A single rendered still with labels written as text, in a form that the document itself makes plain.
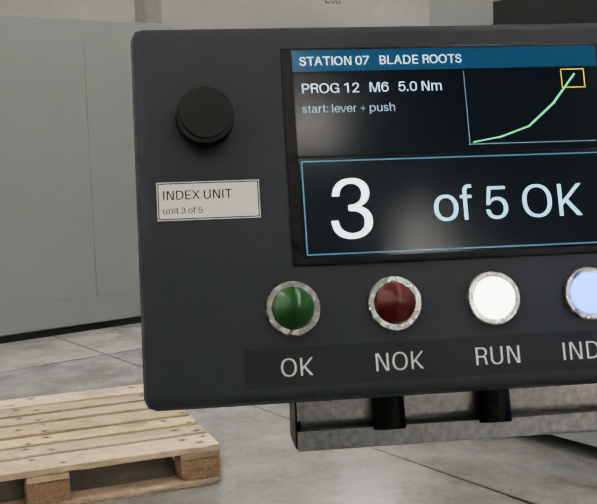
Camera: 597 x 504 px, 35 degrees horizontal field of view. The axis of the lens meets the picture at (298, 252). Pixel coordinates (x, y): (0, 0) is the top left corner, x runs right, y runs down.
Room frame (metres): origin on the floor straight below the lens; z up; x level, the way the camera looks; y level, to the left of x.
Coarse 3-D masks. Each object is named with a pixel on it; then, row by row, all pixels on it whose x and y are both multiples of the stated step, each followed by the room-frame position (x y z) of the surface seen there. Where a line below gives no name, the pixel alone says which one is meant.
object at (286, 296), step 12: (276, 288) 0.45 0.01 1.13; (288, 288) 0.45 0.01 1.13; (300, 288) 0.45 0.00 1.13; (276, 300) 0.45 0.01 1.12; (288, 300) 0.45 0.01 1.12; (300, 300) 0.45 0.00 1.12; (312, 300) 0.45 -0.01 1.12; (276, 312) 0.45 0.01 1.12; (288, 312) 0.45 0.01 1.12; (300, 312) 0.45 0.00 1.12; (312, 312) 0.45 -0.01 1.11; (276, 324) 0.45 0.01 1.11; (288, 324) 0.45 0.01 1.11; (300, 324) 0.45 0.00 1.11; (312, 324) 0.45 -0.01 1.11
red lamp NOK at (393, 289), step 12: (396, 276) 0.46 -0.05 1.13; (372, 288) 0.46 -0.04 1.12; (384, 288) 0.46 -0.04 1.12; (396, 288) 0.45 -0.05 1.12; (408, 288) 0.46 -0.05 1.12; (372, 300) 0.46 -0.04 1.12; (384, 300) 0.45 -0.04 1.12; (396, 300) 0.45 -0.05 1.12; (408, 300) 0.45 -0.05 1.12; (420, 300) 0.46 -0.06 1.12; (372, 312) 0.46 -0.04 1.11; (384, 312) 0.45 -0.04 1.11; (396, 312) 0.45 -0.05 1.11; (408, 312) 0.45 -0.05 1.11; (384, 324) 0.45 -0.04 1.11; (396, 324) 0.46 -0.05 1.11; (408, 324) 0.46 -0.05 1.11
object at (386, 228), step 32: (320, 160) 0.47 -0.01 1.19; (352, 160) 0.48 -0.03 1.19; (384, 160) 0.48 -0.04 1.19; (320, 192) 0.47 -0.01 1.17; (352, 192) 0.47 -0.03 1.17; (384, 192) 0.47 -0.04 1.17; (320, 224) 0.47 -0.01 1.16; (352, 224) 0.47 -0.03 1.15; (384, 224) 0.47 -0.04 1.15; (320, 256) 0.46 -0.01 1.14
